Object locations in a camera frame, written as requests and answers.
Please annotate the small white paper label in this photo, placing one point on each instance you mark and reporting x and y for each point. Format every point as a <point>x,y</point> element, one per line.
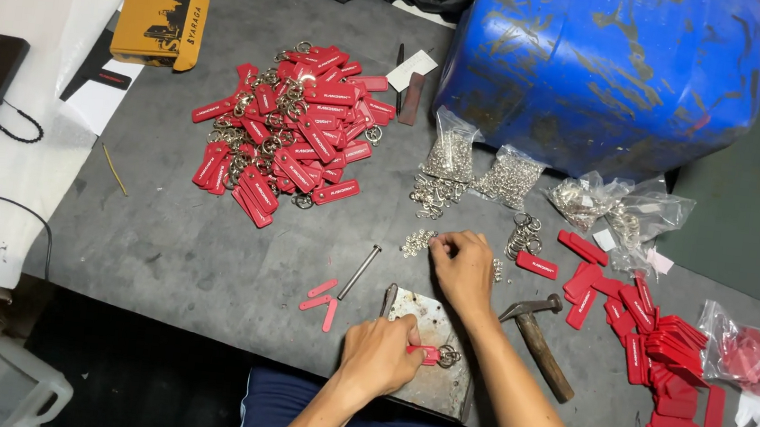
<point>604,240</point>

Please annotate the person's left hand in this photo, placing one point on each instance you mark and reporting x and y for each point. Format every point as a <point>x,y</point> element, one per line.
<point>374,359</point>

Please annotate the black pen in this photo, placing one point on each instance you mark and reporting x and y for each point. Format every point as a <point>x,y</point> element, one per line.
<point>400,76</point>

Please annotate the person's right hand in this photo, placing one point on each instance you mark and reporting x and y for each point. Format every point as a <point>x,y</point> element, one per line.
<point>466,277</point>

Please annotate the heap of silver clasps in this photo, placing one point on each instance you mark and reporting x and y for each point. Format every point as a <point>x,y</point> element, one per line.
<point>433,196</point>

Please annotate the dark red strip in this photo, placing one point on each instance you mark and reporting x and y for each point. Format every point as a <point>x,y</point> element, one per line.
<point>412,99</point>

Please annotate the rusty metal anvil plate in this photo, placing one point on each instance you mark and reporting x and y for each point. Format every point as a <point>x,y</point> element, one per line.
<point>432,384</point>

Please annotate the pink plastic strip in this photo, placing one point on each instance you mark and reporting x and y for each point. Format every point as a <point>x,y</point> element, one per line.
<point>315,302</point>
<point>330,315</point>
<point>322,288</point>

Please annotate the single red rubber tag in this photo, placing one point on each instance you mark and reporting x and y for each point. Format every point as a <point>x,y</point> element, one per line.
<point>536,265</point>

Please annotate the blue plastic drum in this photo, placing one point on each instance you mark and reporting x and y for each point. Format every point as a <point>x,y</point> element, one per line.
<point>603,74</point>

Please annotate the steel punch rod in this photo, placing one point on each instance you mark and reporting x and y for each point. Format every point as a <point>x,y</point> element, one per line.
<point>359,273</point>

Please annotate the yellow cardboard box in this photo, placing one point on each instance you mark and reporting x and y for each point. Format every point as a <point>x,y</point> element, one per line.
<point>159,20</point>

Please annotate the bunch of silver key rings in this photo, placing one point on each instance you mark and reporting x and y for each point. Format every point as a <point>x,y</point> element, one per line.
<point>525,236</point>

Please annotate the small pink paper label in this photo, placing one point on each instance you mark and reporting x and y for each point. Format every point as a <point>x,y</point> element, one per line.
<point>660,262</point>

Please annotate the pile of blank red tags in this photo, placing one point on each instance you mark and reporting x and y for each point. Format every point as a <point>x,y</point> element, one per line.
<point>664,353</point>

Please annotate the thin yellow stick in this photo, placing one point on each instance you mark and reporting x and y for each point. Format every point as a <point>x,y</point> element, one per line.
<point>114,170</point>

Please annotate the black card with red label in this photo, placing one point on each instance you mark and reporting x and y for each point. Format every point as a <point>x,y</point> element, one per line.
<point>99,71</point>

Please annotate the white paper card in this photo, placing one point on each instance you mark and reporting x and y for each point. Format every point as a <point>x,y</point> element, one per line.
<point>410,70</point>

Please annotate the heap of small silver eyelets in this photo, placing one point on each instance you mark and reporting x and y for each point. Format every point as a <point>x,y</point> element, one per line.
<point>416,241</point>

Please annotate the clear bag of silver clasps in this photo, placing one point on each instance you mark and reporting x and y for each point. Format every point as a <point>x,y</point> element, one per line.
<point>578,200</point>

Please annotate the crumpled clear bag of rings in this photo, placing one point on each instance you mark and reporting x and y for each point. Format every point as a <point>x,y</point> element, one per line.
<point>644,215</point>

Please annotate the clear bag of red tags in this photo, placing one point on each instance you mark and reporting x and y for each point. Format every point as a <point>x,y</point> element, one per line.
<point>740,351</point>

